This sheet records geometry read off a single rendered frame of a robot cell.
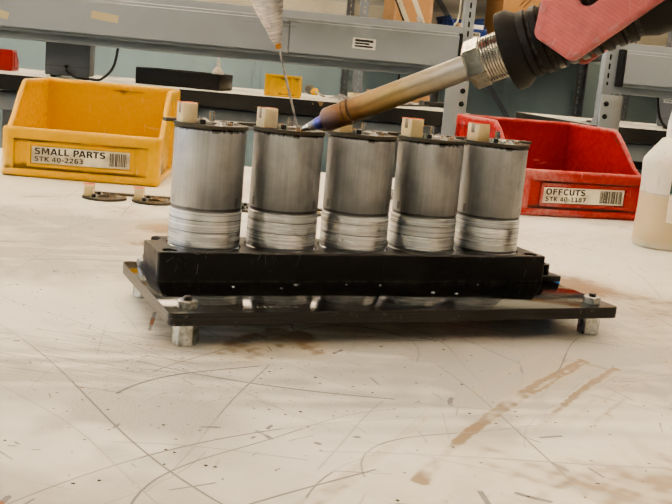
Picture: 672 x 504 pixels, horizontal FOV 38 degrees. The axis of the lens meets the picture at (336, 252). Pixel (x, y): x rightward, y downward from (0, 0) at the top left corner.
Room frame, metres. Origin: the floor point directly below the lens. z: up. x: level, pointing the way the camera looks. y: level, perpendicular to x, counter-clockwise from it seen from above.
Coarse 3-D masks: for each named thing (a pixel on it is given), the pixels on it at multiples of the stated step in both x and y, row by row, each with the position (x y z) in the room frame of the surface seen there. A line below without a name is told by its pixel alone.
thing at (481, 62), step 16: (464, 48) 0.31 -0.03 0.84; (480, 48) 0.31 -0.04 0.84; (496, 48) 0.31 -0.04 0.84; (448, 64) 0.31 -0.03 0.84; (464, 64) 0.31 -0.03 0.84; (480, 64) 0.31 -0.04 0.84; (496, 64) 0.31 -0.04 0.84; (400, 80) 0.32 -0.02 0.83; (416, 80) 0.32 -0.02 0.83; (432, 80) 0.32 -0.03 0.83; (448, 80) 0.31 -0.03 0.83; (464, 80) 0.31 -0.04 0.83; (480, 80) 0.31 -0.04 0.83; (496, 80) 0.31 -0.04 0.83; (368, 96) 0.32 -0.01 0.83; (384, 96) 0.32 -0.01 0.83; (400, 96) 0.32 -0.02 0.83; (416, 96) 0.32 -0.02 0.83; (320, 112) 0.33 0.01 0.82; (336, 112) 0.33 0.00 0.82; (352, 112) 0.32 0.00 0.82; (368, 112) 0.32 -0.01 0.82; (336, 128) 0.33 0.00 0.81
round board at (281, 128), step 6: (258, 126) 0.34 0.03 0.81; (282, 126) 0.34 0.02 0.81; (276, 132) 0.33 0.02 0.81; (282, 132) 0.33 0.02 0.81; (288, 132) 0.33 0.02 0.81; (294, 132) 0.33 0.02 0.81; (300, 132) 0.33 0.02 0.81; (306, 132) 0.33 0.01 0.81; (312, 132) 0.33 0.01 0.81; (318, 132) 0.34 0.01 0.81; (324, 132) 0.34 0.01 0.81
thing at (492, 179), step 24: (480, 168) 0.37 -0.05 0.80; (504, 168) 0.37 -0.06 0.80; (480, 192) 0.37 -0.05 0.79; (504, 192) 0.37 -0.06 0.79; (456, 216) 0.38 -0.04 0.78; (480, 216) 0.37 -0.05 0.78; (504, 216) 0.37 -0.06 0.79; (456, 240) 0.37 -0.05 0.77; (480, 240) 0.37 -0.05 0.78; (504, 240) 0.37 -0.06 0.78
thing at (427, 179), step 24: (408, 144) 0.36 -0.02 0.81; (432, 144) 0.35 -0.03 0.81; (408, 168) 0.36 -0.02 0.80; (432, 168) 0.35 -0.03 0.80; (456, 168) 0.36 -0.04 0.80; (408, 192) 0.36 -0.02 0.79; (432, 192) 0.35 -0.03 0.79; (456, 192) 0.36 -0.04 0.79; (408, 216) 0.36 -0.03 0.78; (432, 216) 0.35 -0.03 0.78; (408, 240) 0.36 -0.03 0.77; (432, 240) 0.35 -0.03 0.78
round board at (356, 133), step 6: (330, 132) 0.35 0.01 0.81; (336, 132) 0.35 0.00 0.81; (354, 132) 0.35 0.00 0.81; (360, 132) 0.35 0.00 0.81; (378, 132) 0.36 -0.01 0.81; (384, 132) 0.36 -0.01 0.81; (360, 138) 0.34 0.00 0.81; (366, 138) 0.34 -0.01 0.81; (372, 138) 0.34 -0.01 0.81; (378, 138) 0.34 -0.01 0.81; (384, 138) 0.35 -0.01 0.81; (390, 138) 0.35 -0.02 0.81; (396, 138) 0.35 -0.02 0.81
